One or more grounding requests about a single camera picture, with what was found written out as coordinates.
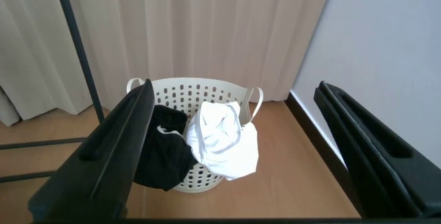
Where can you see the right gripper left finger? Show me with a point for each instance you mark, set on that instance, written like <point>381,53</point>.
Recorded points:
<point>103,169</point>

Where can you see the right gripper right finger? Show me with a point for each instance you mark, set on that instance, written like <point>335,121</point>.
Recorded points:
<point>389,169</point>

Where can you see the black shorts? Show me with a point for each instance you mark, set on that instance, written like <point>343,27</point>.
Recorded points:
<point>165,158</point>

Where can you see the white laundry basket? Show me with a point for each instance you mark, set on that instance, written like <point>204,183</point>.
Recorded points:
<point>193,86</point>

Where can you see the black clothes rack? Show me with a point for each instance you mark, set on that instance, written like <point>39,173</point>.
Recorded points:
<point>77,45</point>

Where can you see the white garment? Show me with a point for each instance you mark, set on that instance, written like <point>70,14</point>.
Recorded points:
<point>220,141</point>

